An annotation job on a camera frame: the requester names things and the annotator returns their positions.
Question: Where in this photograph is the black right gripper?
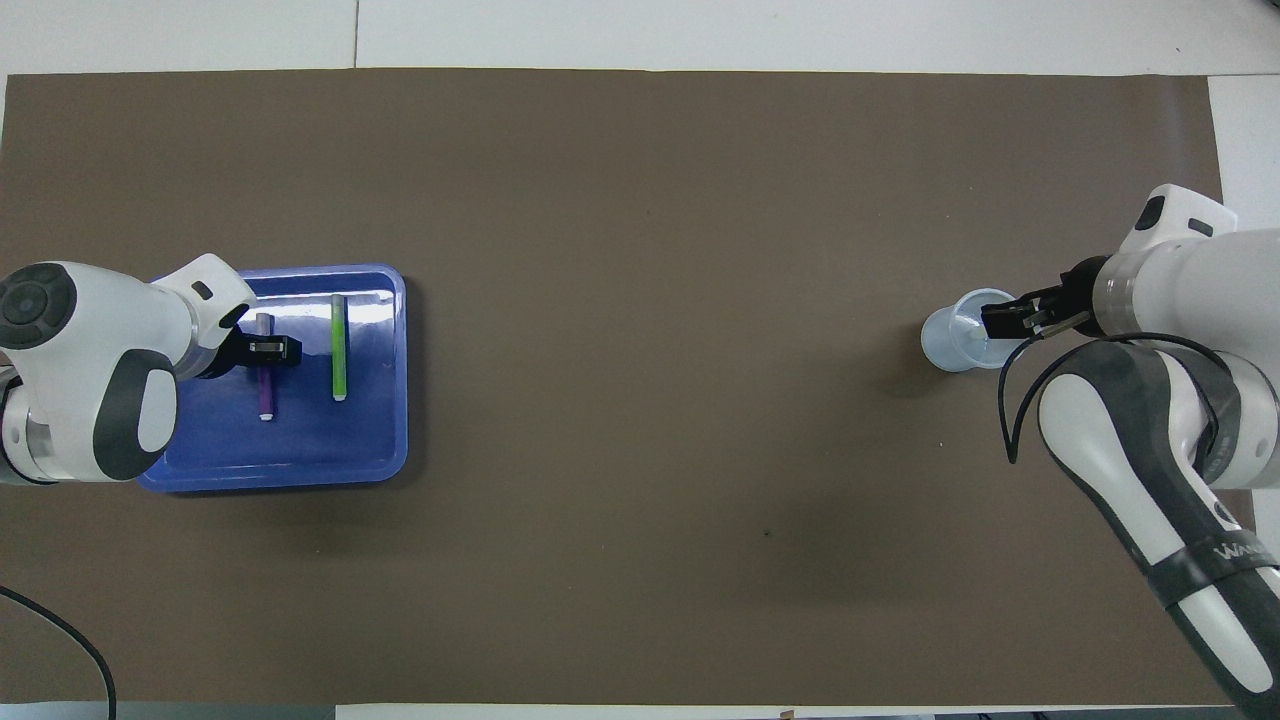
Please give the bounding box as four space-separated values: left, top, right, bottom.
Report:
982 255 1109 339

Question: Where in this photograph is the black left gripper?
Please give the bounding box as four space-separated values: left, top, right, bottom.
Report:
200 322 303 381

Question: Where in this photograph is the purple marker pen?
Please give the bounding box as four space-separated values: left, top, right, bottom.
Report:
256 313 277 422

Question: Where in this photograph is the green marker pen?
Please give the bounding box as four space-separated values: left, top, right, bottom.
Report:
331 294 349 402

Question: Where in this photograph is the translucent plastic cup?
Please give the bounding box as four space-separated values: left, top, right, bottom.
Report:
920 288 1031 373

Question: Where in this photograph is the blue plastic tray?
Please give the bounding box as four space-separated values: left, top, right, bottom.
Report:
135 263 409 493

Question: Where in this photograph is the brown table mat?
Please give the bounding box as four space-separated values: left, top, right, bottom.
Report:
0 68 1276 706

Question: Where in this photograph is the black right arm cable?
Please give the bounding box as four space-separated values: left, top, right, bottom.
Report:
995 333 1246 466

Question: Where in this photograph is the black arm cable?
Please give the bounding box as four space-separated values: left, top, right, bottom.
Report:
0 585 119 720
995 333 1246 466

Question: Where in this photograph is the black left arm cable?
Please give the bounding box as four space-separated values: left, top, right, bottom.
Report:
0 585 119 720

